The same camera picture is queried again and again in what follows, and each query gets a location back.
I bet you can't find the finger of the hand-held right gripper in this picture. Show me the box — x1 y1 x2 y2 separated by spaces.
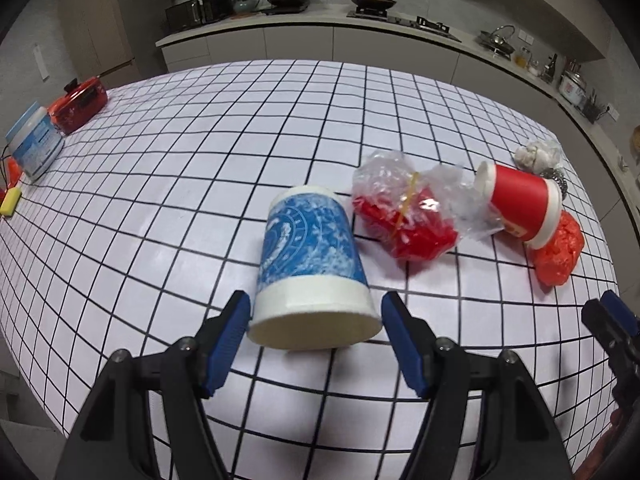
600 290 640 338
581 298 640 411

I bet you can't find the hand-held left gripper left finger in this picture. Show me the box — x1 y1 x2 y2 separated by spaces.
54 290 252 480

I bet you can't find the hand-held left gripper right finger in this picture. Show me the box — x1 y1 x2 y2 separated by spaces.
381 291 576 480

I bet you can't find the blue white paper cup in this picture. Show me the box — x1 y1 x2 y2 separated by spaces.
247 185 385 351

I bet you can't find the orange-red plastic bag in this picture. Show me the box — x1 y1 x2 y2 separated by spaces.
530 210 586 288

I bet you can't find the clear bag with red scraps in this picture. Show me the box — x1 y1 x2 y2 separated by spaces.
351 151 503 262

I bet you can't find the steel scourer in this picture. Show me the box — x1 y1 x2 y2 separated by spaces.
542 169 571 201

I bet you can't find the red paper cup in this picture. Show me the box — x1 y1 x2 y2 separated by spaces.
472 160 565 251

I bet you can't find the white plastic bag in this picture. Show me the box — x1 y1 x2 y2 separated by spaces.
515 137 563 171

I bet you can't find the white grid tablecloth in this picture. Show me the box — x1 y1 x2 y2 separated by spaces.
0 59 621 480

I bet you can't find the black utensil holder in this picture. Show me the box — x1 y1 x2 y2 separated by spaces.
582 89 606 123

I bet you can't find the white rice cooker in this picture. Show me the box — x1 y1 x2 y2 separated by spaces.
559 71 587 108

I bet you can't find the small yellow block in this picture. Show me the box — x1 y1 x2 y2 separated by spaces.
0 186 23 218

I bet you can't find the orange plastic item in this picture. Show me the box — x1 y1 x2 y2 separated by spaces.
0 156 26 192

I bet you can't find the blue white tub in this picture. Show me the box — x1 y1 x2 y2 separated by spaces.
5 101 66 183

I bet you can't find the red box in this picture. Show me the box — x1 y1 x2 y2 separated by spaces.
47 77 108 136

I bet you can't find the beige kitchen counter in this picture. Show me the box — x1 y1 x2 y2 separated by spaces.
155 2 640 201

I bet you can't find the black gas hob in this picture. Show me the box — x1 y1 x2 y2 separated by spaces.
346 7 463 43

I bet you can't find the black toaster oven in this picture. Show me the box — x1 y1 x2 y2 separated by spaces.
165 0 235 33

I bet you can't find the frying pan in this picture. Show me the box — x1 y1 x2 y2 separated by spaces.
329 0 398 11

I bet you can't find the beige tall cabinet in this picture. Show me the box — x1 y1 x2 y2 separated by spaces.
57 0 166 91

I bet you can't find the white wall panel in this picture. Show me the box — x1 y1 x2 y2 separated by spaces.
34 44 51 81

